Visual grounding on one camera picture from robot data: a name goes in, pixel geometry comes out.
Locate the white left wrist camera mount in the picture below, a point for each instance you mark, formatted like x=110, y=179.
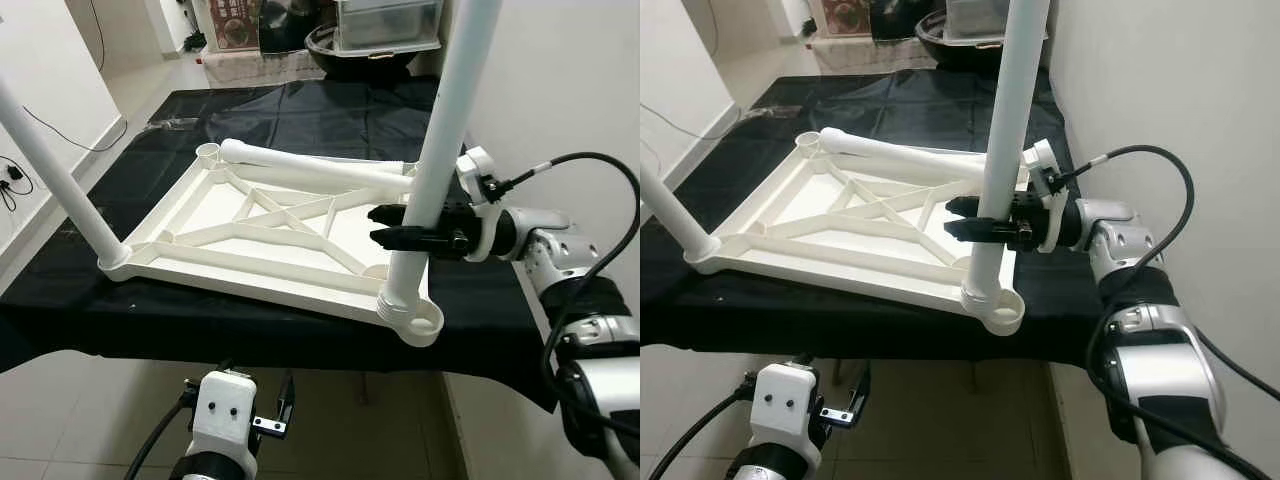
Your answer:
x=225, y=410
x=785, y=400

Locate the black power adapter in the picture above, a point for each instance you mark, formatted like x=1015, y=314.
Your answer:
x=13, y=172

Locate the beige patterned cover cloth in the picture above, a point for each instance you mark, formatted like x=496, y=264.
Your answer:
x=860, y=55
x=260, y=65

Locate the black round wok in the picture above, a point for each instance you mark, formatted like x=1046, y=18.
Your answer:
x=950, y=55
x=350, y=65

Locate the white plastic table leg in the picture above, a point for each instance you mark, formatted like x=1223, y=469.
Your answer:
x=453, y=100
x=675, y=215
x=1014, y=100
x=910, y=157
x=60, y=178
x=320, y=169

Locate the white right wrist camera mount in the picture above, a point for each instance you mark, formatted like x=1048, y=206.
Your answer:
x=478, y=165
x=1042, y=158

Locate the black tablecloth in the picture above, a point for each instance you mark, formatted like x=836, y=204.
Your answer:
x=900, y=100
x=300, y=110

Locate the clear crumpled tape strip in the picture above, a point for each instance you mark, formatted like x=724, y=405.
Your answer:
x=175, y=123

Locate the white plastic table top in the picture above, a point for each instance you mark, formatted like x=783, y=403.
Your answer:
x=230, y=215
x=820, y=205

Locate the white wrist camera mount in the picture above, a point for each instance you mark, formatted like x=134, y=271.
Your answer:
x=225, y=410
x=1042, y=158
x=478, y=165
x=785, y=400

